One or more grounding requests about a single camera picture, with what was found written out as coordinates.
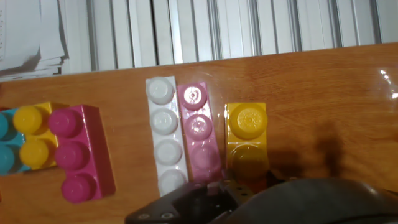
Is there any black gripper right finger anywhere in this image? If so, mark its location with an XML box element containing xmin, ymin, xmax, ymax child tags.
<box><xmin>267</xmin><ymin>169</ymin><xmax>285</xmax><ymax>187</ymax></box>

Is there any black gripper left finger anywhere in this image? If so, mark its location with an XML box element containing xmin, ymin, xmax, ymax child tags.
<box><xmin>124</xmin><ymin>179</ymin><xmax>242</xmax><ymax>224</ymax></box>

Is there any white four-stud brick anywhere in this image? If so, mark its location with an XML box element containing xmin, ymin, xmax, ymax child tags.
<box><xmin>145</xmin><ymin>75</ymin><xmax>190</xmax><ymax>197</ymax></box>

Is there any yellow four-stud brick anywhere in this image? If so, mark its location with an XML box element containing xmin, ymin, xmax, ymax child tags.
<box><xmin>224</xmin><ymin>102</ymin><xmax>271</xmax><ymax>187</ymax></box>

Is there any light pink four-stud brick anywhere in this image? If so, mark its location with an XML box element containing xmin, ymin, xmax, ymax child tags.
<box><xmin>176</xmin><ymin>82</ymin><xmax>223</xmax><ymax>184</ymax></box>

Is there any brown wooden board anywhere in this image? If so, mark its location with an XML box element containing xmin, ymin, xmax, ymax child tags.
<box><xmin>0</xmin><ymin>42</ymin><xmax>398</xmax><ymax>224</ymax></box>

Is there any magenta three-stud brick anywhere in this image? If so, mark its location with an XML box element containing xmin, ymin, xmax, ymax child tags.
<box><xmin>47</xmin><ymin>104</ymin><xmax>116</xmax><ymax>205</ymax></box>

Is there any yellow two-stud brick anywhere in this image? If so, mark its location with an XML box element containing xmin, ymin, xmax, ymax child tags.
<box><xmin>12</xmin><ymin>101</ymin><xmax>69</xmax><ymax>171</ymax></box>

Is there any teal two-stud brick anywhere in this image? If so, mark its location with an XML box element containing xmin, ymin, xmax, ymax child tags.
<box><xmin>0</xmin><ymin>108</ymin><xmax>32</xmax><ymax>177</ymax></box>

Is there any white paper stack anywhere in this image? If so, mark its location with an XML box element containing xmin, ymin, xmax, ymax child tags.
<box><xmin>0</xmin><ymin>0</ymin><xmax>70</xmax><ymax>79</ymax></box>

